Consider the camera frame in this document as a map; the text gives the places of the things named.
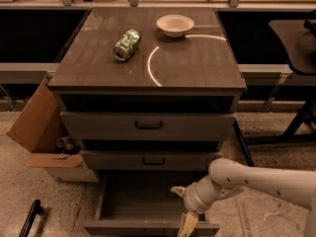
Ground cans inside cardboard box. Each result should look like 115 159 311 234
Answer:
55 136 76 154

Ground grey drawer cabinet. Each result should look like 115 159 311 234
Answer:
48 7 246 181

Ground grey middle drawer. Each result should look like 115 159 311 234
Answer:
81 150 221 171

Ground grey drawer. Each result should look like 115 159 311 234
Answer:
83 170 221 237
60 112 235 141
81 150 221 171

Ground white bowl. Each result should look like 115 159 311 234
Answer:
156 15 195 38

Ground crushed green soda can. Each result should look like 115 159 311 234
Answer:
113 30 141 61

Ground open cardboard box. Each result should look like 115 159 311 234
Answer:
7 77 99 183

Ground black curved bar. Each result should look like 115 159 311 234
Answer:
19 199 42 237

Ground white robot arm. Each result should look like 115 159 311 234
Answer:
171 158 316 237

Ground grey top drawer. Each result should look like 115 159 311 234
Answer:
60 112 235 141

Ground grey bottom drawer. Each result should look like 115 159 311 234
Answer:
83 170 221 237

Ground black folding stand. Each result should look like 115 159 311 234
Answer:
234 13 316 169

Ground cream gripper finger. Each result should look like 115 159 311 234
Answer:
171 186 186 198

